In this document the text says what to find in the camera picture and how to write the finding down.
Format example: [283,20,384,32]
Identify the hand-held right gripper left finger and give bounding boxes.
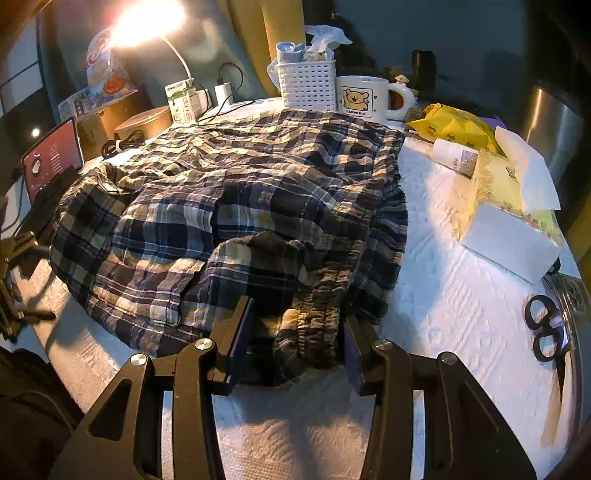
[48,295,257,480]

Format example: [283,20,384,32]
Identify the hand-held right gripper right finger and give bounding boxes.
[342,314,539,480]

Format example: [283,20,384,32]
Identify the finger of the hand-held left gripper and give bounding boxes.
[0,230,51,268]
[0,277,57,343]

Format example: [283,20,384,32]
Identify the plaid pants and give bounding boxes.
[48,108,409,386]

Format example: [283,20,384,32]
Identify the black folded cloth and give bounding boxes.
[30,165,84,245]

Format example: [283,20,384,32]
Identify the tablet with red screen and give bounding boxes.
[21,116,85,195]

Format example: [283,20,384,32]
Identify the brown cardboard box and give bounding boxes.
[76,90,153,148]

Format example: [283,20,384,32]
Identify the tan lidded food container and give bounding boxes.
[113,105,174,141]

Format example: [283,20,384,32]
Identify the black scissors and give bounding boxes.
[524,294,572,364]

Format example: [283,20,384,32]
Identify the white and red snack bag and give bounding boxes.
[85,28,139,100]

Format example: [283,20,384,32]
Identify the yellow and white tissue box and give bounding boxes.
[457,127,565,284]

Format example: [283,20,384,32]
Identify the white and green milk carton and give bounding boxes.
[165,78,201,124]

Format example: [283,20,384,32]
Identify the small white bottle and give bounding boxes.
[433,138,481,178]

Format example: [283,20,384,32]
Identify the smartphone in clear case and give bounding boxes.
[554,272,591,325]

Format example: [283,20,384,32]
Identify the yellow plastic bag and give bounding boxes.
[406,104,502,154]

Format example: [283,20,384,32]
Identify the white desk lamp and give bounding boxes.
[108,0,195,85]

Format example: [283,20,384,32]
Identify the white mug with bear print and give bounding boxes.
[335,75,415,124]

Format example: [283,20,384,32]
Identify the white plastic basket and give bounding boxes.
[268,60,337,112]

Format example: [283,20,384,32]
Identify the grey curtain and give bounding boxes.
[46,0,278,116]

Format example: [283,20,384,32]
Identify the pale blue roll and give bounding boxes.
[276,41,304,64]

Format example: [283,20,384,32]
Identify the dark bottle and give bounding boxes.
[412,50,437,90]

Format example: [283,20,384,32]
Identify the yellow curtain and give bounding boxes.
[217,0,308,100]

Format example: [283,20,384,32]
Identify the stainless steel tumbler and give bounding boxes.
[519,80,588,163]

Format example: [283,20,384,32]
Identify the crumpled white plastic bag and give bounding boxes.
[305,25,354,59]

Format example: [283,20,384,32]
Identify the coiled black cable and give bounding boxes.
[102,130,146,160]

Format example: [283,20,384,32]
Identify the white charger with black cable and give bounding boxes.
[213,62,245,110]

